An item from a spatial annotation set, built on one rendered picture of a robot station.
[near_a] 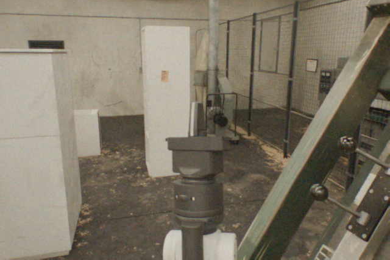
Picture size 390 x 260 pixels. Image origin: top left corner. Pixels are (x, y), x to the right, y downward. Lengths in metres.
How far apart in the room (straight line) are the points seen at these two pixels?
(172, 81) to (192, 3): 4.90
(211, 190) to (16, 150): 2.30
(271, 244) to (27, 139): 2.10
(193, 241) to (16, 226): 2.54
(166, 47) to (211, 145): 3.55
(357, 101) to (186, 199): 0.63
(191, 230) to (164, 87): 3.59
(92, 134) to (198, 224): 4.87
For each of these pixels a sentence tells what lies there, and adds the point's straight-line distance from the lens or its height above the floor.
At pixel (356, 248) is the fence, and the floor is 1.33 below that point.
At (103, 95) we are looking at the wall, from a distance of 8.43.
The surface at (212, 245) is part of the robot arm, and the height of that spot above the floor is 1.43.
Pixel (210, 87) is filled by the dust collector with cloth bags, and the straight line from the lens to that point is 5.99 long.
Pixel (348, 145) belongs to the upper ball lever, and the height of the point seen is 1.54.
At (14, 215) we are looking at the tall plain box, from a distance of 2.91.
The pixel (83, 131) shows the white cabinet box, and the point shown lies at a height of 0.43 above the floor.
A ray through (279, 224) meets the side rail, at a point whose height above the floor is 1.25.
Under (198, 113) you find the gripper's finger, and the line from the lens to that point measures 0.52.
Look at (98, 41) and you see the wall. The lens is 8.36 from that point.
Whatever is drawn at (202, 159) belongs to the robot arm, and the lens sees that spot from 0.50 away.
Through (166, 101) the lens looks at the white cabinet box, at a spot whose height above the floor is 1.08.
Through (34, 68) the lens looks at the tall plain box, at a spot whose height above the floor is 1.61.
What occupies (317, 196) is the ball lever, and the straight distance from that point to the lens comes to 0.71.
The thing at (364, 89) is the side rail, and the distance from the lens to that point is 0.99.
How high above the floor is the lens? 1.73
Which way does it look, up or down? 13 degrees down
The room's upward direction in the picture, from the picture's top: straight up
